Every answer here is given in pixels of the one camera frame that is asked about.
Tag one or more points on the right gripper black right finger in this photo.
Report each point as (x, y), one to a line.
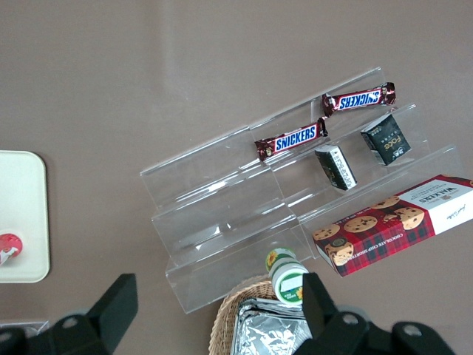
(319, 310)

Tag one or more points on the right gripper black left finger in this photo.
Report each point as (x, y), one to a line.
(111, 307)

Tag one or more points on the light wicker basket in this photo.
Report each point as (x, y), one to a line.
(223, 318)

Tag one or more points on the cream plastic tray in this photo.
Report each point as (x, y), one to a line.
(22, 199)

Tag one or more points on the white green yogurt bottle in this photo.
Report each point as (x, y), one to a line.
(286, 275)

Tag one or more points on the stacked aluminium foil trays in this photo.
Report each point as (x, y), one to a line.
(266, 329)

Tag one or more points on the Walkers red cookie box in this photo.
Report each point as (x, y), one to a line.
(391, 229)

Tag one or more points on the red lidded small cup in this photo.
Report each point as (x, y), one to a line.
(9, 248)

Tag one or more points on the clear acrylic stepped shelf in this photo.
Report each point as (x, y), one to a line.
(221, 207)

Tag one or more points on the small black carton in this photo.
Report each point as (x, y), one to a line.
(337, 167)
(386, 142)

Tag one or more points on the Snickers chocolate bar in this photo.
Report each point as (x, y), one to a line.
(358, 100)
(295, 137)

